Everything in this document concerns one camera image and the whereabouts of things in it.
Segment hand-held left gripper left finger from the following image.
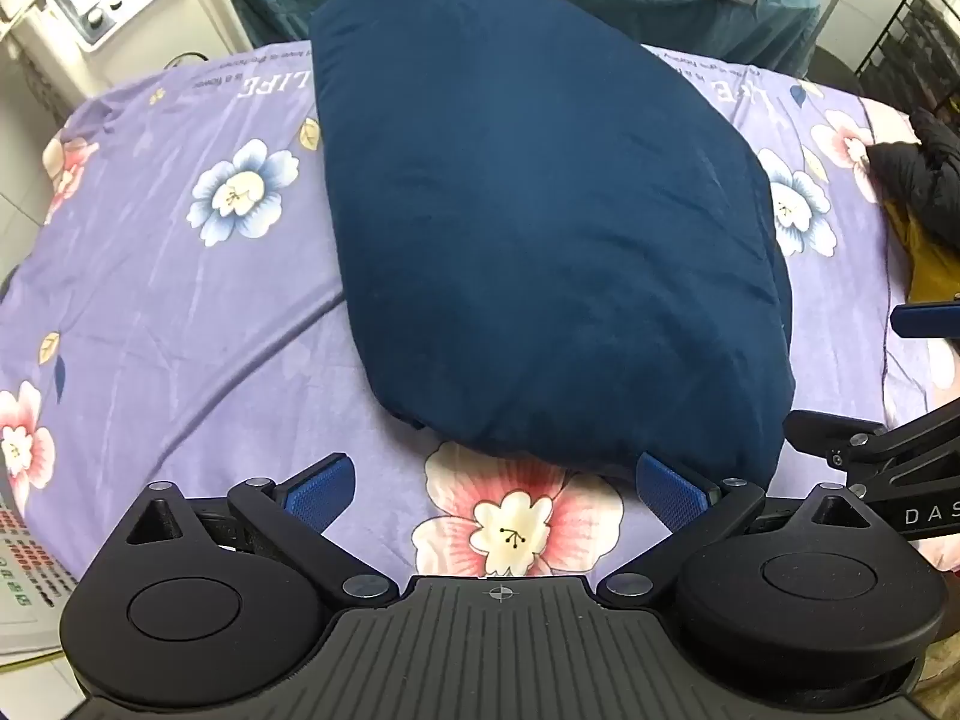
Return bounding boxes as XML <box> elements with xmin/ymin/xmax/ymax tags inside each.
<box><xmin>112</xmin><ymin>452</ymin><xmax>398</xmax><ymax>605</ymax></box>

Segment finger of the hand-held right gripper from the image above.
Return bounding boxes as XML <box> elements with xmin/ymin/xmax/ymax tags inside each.
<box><xmin>891</xmin><ymin>301</ymin><xmax>960</xmax><ymax>340</ymax></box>
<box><xmin>782</xmin><ymin>409</ymin><xmax>895</xmax><ymax>460</ymax></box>

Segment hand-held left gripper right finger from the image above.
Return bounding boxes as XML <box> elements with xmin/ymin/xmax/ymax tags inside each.
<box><xmin>598</xmin><ymin>452</ymin><xmax>882</xmax><ymax>605</ymax></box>

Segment navy blue garment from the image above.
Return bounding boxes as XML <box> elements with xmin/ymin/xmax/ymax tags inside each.
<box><xmin>309</xmin><ymin>0</ymin><xmax>796</xmax><ymax>492</ymax></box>

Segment mustard yellow cloth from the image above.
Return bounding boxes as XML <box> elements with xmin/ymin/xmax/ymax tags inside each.
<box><xmin>881</xmin><ymin>199</ymin><xmax>960</xmax><ymax>310</ymax></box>

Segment black jacket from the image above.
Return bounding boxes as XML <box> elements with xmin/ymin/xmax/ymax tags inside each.
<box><xmin>866</xmin><ymin>106</ymin><xmax>960</xmax><ymax>256</ymax></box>

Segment purple floral bed sheet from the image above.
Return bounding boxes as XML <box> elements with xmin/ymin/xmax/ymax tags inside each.
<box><xmin>0</xmin><ymin>37</ymin><xmax>960</xmax><ymax>578</ymax></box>

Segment printed paper sheet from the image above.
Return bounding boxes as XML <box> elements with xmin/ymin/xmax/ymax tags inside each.
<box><xmin>0</xmin><ymin>499</ymin><xmax>85</xmax><ymax>653</ymax></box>

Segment white appliance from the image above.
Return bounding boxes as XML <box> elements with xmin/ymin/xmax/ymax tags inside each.
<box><xmin>0</xmin><ymin>0</ymin><xmax>252</xmax><ymax>121</ymax></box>

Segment black wire rack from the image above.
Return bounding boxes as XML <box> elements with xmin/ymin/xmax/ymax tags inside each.
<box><xmin>855</xmin><ymin>0</ymin><xmax>960</xmax><ymax>121</ymax></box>

